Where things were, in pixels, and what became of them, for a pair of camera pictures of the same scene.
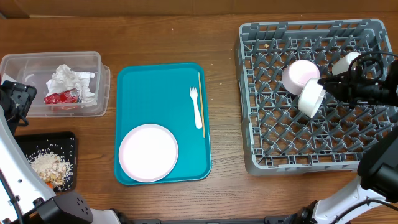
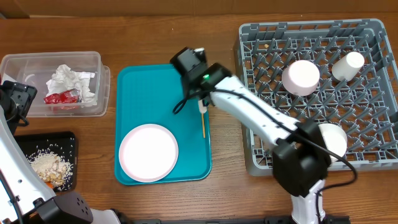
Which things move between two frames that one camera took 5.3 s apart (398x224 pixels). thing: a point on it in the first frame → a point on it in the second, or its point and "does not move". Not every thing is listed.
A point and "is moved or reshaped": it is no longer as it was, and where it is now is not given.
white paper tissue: (64, 79) does not move
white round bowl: (312, 98) → (335, 139)
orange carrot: (50, 185) does not move
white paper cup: (342, 65) does not move
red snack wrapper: (73, 96) does not move
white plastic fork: (193, 94) is moved or reshaped
